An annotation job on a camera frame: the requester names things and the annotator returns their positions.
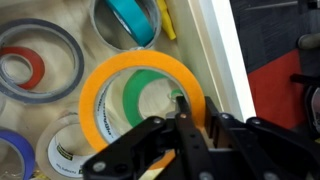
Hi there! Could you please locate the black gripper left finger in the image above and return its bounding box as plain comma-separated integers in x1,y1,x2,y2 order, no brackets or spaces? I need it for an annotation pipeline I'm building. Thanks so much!
82,95,215,180

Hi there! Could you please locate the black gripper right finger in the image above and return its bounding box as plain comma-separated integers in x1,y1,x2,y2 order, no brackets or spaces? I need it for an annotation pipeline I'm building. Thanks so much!
203,95,320,180

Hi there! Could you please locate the orange masking tape roll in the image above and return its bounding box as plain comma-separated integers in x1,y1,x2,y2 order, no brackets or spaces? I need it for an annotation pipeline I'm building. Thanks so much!
77,49,207,180

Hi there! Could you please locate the wide green tape roll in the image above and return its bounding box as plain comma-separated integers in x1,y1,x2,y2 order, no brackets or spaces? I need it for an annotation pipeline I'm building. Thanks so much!
121,68,185,128

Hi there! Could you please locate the clear packing tape roll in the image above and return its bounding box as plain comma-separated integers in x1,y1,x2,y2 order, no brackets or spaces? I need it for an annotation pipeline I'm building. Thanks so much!
35,112,102,180

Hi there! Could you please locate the wooden drawer with white front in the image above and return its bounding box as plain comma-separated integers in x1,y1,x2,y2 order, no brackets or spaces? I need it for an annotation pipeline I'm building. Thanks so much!
0,0,258,180

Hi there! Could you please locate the blue tape roll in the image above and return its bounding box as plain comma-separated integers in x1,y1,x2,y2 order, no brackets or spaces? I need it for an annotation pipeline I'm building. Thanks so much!
0,128,36,180

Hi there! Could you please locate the teal tape roll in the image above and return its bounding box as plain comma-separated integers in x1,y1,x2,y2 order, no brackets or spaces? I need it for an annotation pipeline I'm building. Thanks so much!
105,0,156,48

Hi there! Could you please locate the wide grey tape roll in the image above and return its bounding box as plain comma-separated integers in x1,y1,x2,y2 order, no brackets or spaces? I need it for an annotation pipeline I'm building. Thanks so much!
88,0,163,52

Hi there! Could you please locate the red tape roll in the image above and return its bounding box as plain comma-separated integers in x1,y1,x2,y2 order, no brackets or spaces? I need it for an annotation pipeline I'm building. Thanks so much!
0,45,46,91

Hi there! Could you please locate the red flat panel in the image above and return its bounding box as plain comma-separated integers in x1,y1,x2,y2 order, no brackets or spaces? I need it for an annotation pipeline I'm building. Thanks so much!
247,47,308,132

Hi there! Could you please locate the grey round knob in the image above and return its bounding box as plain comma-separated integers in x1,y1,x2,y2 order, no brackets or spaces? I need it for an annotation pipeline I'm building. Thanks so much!
297,32,320,51

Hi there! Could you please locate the yellow marker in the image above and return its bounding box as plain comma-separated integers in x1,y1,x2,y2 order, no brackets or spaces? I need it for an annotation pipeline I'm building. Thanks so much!
155,0,178,42

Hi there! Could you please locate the black duct tape roll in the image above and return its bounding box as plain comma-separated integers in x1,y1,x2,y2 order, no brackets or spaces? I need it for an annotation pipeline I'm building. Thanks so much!
0,17,86,105

